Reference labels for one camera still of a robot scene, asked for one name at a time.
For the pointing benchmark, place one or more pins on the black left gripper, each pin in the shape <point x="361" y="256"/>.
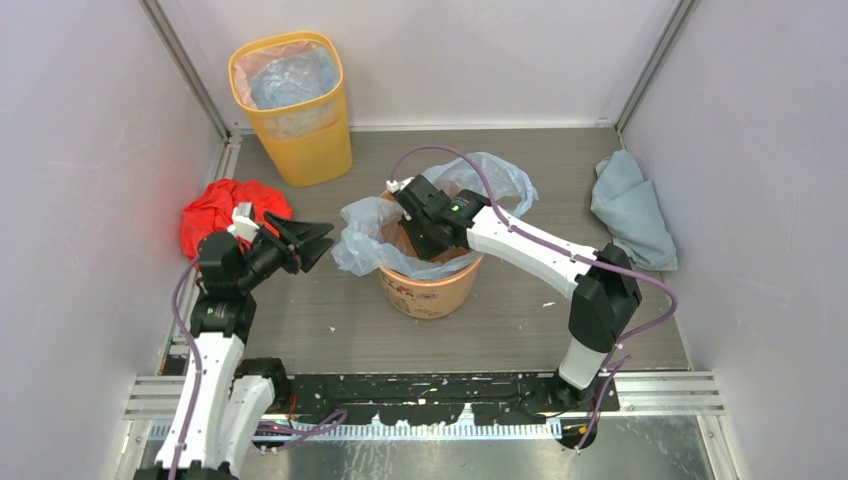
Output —
<point x="304" y="235"/>

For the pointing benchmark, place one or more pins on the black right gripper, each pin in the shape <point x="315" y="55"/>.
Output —
<point x="424" y="252"/>

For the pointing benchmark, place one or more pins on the light blue trash bag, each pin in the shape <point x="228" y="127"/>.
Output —
<point x="373" y="238"/>

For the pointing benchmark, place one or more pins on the orange round trash bin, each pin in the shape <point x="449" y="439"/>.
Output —
<point x="426" y="299"/>

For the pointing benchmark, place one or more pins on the yellow mesh trash bin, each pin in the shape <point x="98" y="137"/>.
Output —
<point x="308" y="143"/>

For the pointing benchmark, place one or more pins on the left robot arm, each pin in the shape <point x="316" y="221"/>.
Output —
<point x="225" y="395"/>

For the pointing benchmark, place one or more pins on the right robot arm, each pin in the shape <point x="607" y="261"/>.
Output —
<point x="598" y="284"/>

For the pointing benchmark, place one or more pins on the red crumpled trash bag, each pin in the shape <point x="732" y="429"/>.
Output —
<point x="212" y="211"/>

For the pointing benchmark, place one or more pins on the blue bag inside yellow bin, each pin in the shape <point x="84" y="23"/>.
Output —
<point x="292" y="74"/>

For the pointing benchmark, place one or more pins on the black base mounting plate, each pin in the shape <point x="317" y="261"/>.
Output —
<point x="424" y="399"/>

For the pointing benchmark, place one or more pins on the folded blue bag in corner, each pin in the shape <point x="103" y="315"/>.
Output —
<point x="626" y="203"/>

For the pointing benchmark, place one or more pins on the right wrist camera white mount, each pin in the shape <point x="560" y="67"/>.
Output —
<point x="395" y="186"/>

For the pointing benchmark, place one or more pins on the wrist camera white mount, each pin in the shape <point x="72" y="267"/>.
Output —
<point x="395" y="186"/>
<point x="243" y="226"/>

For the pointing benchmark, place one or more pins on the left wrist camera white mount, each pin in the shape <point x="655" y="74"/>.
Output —
<point x="243" y="226"/>

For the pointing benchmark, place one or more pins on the slotted white cable duct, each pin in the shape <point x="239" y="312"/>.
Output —
<point x="464" y="429"/>

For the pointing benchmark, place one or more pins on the left aluminium frame post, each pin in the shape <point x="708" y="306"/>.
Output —
<point x="174" y="46"/>

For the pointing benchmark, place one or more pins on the aluminium frame post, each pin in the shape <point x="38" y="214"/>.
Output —
<point x="672" y="29"/>
<point x="174" y="46"/>

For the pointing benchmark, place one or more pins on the right aluminium frame post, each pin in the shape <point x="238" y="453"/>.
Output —
<point x="672" y="29"/>

